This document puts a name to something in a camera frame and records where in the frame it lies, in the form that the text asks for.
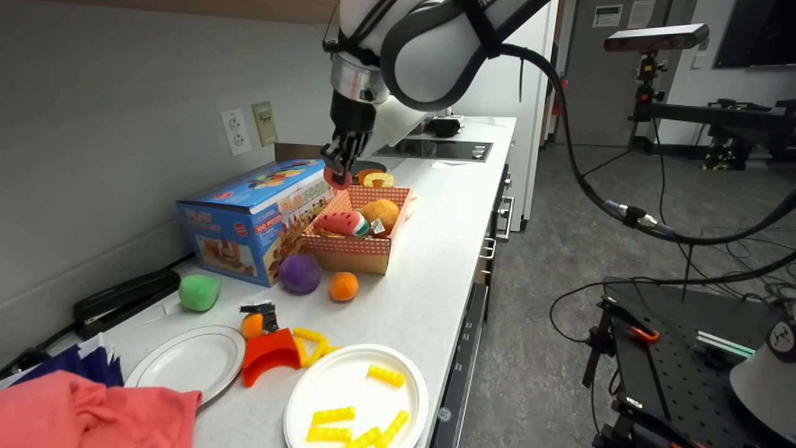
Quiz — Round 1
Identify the orange toy with black clip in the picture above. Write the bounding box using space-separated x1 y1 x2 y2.
242 305 280 339

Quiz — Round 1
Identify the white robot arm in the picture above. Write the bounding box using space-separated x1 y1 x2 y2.
321 0 561 188

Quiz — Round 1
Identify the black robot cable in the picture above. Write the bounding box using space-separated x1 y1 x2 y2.
495 46 796 250

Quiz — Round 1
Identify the lemon slice plush toy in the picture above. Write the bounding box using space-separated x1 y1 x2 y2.
359 173 395 189

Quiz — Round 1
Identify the green plush ball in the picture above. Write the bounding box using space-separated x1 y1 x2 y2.
179 275 221 315

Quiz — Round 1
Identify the white plate with yellow blocks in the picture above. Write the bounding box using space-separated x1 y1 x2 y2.
285 344 431 448

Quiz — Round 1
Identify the beige wall switch plate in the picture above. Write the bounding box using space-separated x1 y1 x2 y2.
251 103 277 147

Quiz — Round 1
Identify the checkered orange basket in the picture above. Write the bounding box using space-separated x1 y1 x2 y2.
301 188 414 275

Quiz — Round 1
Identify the empty white plate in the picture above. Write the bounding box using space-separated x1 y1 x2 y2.
127 326 247 404

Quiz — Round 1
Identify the black perforated cart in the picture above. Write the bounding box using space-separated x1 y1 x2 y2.
583 279 796 448

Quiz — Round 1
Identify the purple plush ball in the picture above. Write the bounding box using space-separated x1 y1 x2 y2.
280 254 321 296

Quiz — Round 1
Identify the blue toy food box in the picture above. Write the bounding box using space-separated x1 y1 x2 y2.
176 160 333 287

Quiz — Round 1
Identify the white wall outlet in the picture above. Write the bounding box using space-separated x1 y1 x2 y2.
221 109 251 158

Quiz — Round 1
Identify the small orange plush ball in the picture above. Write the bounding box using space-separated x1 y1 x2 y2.
329 271 360 305

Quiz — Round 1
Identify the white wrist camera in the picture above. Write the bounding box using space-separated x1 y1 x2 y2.
363 98 426 158

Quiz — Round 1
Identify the red plush ball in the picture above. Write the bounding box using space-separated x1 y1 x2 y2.
323 170 354 189

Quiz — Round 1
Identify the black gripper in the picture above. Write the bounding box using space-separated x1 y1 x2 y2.
321 93 377 183

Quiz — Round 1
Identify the orange pineapple plush toy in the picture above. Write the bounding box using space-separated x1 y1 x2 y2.
360 199 402 230

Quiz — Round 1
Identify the watermelon slice plush toy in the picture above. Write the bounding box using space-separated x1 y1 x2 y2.
313 209 372 236

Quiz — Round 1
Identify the blue purple cloth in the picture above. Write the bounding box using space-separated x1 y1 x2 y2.
20 346 125 386

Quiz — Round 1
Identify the pink red cloth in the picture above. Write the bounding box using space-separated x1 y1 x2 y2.
0 372 203 448

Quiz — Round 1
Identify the camera on black stand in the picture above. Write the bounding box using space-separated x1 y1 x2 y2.
602 20 796 173

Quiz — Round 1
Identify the black stapler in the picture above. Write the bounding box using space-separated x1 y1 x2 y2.
73 269 183 339

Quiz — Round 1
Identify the red fries holder toy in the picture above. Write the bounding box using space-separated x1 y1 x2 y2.
242 328 301 389

